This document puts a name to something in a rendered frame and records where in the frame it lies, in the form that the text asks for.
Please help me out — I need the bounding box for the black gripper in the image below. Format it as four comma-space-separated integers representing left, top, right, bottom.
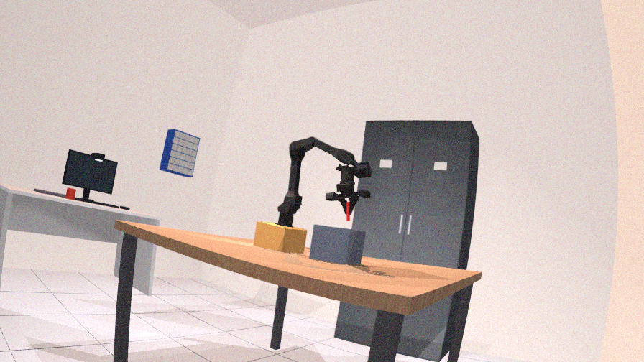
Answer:
326, 178, 370, 215

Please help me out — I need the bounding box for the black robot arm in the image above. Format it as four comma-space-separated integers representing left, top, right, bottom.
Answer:
276, 136, 372, 227

